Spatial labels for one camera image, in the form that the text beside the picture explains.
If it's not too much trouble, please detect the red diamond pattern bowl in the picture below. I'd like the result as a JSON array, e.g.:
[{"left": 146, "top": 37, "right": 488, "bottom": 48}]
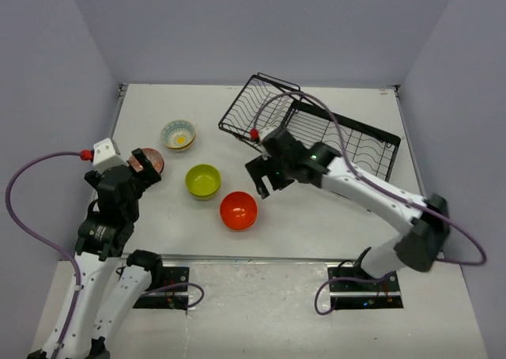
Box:
[{"left": 127, "top": 148, "right": 164, "bottom": 174}]

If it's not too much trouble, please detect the orange bowl front row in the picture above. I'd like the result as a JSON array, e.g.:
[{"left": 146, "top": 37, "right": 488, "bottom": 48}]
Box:
[{"left": 220, "top": 191, "right": 258, "bottom": 216}]

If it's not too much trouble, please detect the orange bowl row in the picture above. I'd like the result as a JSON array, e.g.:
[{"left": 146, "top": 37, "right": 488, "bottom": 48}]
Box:
[
  {"left": 220, "top": 191, "right": 258, "bottom": 216},
  {"left": 221, "top": 213, "right": 257, "bottom": 231}
]

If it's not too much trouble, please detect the yellow sun pattern bowl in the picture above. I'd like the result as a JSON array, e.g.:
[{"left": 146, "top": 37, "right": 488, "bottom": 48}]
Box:
[{"left": 160, "top": 119, "right": 196, "bottom": 151}]

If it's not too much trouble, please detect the lime green bowl front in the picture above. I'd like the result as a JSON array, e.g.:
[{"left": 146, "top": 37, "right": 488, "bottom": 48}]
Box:
[{"left": 185, "top": 164, "right": 221, "bottom": 188}]

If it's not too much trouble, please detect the lime green bowl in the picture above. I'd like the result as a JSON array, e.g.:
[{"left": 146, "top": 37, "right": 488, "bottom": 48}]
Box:
[
  {"left": 185, "top": 164, "right": 221, "bottom": 188},
  {"left": 187, "top": 183, "right": 221, "bottom": 201}
]

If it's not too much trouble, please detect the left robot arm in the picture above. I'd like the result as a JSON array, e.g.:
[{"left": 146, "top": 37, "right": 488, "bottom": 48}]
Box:
[{"left": 29, "top": 139, "right": 164, "bottom": 358}]

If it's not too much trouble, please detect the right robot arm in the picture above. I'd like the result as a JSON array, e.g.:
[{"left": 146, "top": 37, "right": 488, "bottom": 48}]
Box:
[{"left": 245, "top": 127, "right": 450, "bottom": 290}]

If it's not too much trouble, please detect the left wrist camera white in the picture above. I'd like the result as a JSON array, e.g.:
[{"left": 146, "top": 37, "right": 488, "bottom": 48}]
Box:
[{"left": 93, "top": 138, "right": 127, "bottom": 174}]

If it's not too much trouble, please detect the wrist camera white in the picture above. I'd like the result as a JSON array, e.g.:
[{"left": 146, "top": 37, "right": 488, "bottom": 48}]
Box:
[
  {"left": 259, "top": 126, "right": 278, "bottom": 142},
  {"left": 93, "top": 138, "right": 127, "bottom": 174}
]

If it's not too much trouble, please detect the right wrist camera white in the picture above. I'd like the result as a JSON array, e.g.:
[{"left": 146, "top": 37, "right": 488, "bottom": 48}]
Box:
[{"left": 259, "top": 126, "right": 278, "bottom": 142}]

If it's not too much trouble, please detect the black wire dish rack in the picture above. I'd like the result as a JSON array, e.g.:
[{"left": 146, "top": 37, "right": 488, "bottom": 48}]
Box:
[{"left": 218, "top": 73, "right": 401, "bottom": 182}]

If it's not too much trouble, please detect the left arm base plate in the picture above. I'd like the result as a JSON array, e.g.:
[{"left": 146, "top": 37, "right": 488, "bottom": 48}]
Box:
[{"left": 133, "top": 266, "right": 190, "bottom": 311}]

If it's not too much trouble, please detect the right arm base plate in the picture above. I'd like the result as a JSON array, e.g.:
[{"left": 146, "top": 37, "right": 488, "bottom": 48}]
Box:
[{"left": 329, "top": 272, "right": 404, "bottom": 311}]

